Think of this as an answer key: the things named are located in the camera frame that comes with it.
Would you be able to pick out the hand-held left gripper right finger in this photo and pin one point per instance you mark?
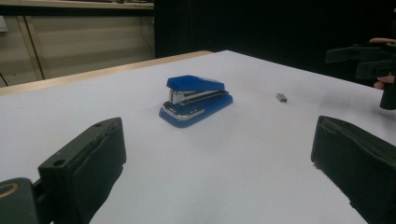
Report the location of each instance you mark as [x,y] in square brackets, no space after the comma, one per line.
[358,161]

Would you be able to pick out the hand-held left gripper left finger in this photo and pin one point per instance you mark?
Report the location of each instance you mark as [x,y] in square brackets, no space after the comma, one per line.
[84,168]

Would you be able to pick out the grey staple strip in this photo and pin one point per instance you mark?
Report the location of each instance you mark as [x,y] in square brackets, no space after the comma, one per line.
[281,98]

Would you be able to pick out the blue stapler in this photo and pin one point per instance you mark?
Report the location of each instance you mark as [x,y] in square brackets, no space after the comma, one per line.
[194,102]

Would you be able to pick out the black curtain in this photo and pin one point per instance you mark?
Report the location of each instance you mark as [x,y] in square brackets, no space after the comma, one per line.
[264,28]

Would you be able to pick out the white-topped wooden table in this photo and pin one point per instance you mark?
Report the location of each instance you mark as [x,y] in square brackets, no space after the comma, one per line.
[93,74]

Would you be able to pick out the beige cabinet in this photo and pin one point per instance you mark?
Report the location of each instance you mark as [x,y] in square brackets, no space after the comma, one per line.
[87,40]

